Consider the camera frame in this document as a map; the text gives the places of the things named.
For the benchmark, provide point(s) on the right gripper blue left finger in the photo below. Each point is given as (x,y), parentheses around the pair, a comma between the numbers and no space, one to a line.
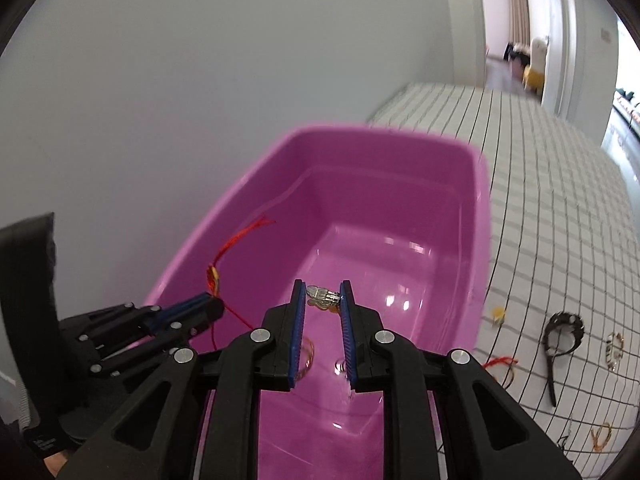
(297,328)

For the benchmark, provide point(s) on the white black grid bedsheet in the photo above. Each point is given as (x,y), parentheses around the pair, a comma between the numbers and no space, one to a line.
(562,239)

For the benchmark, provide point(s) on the silver jewelry piece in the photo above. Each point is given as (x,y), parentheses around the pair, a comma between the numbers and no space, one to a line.
(323,298)

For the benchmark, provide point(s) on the white door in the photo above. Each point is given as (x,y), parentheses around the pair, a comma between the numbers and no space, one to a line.
(561,57)

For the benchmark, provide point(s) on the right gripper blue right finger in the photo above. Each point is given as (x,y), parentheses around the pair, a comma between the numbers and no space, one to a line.
(347,309)

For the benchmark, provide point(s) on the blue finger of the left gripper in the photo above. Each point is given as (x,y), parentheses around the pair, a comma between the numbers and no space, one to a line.
(195,315)

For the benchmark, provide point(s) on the pink plastic tub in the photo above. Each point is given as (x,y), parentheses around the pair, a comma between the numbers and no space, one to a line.
(404,216)

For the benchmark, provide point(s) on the black wrist watch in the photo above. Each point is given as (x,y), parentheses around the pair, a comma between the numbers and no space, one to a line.
(562,335)

